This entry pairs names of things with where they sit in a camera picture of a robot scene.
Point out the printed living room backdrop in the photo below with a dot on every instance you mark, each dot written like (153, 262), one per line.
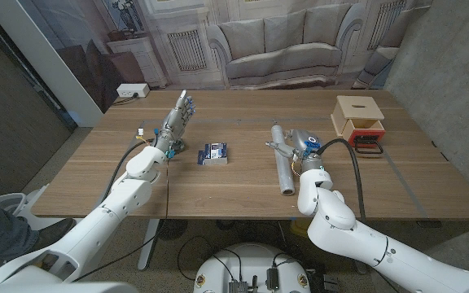
(283, 40)

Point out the clear plastic wrap roll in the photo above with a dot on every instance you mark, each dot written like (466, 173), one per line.
(285, 175)

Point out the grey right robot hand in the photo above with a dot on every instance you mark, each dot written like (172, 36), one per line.
(305, 146)

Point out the black power adapter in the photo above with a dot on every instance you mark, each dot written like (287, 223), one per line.
(272, 278)

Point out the blue white package box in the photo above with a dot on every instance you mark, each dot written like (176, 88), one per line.
(214, 154)

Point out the white table leg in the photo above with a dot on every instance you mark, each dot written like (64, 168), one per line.
(149, 244)
(361, 268)

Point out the white robot torso edge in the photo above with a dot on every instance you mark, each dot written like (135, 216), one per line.
(55, 288)

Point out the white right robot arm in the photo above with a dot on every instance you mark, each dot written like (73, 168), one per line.
(348, 236)

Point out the dark leather shoe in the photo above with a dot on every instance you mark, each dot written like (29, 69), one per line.
(53, 232)

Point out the yellow plastic object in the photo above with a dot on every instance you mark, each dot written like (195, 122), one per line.
(299, 228)

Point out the light wooden drawer housing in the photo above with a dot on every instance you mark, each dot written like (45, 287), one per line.
(358, 106)

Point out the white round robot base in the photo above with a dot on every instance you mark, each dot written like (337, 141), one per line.
(251, 260)

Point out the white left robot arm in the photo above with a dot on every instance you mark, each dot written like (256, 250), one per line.
(120, 203)

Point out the black round fan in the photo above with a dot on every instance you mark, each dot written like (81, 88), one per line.
(173, 230)

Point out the white power strip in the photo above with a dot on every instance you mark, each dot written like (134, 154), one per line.
(132, 90)

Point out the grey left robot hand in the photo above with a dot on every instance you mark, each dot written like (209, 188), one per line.
(173, 126)

